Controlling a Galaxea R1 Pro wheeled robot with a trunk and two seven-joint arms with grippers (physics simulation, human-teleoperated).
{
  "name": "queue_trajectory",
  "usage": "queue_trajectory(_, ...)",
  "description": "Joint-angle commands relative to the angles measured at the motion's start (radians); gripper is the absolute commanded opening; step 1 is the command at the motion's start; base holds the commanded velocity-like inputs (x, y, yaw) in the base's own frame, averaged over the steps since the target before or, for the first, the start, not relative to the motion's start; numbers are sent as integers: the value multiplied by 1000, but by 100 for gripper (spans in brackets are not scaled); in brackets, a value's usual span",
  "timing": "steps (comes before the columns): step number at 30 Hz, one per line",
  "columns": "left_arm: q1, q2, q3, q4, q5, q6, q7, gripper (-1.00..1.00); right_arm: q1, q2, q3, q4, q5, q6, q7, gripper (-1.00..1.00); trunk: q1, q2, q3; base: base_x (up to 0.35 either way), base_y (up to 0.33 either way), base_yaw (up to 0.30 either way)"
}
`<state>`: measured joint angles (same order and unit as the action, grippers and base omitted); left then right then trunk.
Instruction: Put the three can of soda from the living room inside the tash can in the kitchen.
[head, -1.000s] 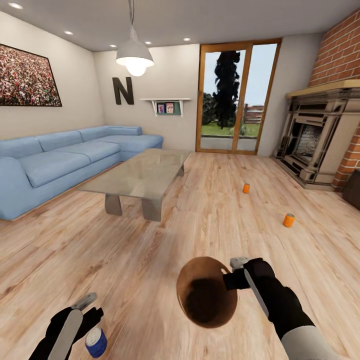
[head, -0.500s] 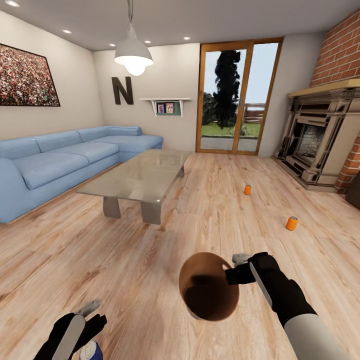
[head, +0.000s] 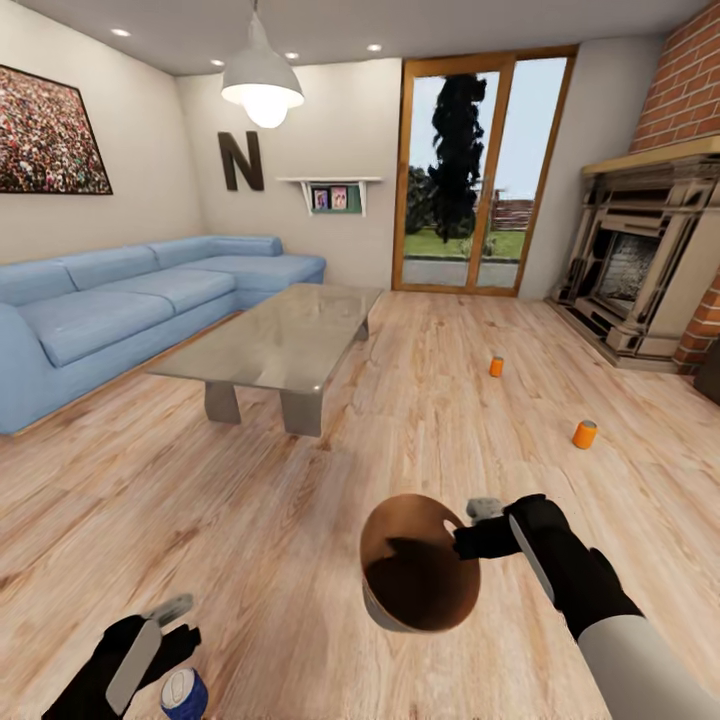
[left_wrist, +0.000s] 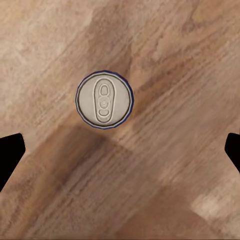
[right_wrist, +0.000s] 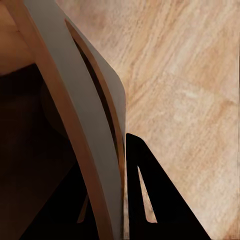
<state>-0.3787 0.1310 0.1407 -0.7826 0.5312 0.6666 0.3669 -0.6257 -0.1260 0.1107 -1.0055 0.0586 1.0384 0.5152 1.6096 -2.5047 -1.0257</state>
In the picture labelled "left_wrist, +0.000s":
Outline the can of soda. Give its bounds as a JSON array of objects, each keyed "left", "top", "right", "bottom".
[{"left": 75, "top": 70, "right": 134, "bottom": 130}]

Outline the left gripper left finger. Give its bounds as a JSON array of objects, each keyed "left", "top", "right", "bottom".
[{"left": 0, "top": 133, "right": 25, "bottom": 192}]

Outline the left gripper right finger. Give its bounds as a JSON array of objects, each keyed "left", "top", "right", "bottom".
[{"left": 224, "top": 132, "right": 240, "bottom": 172}]

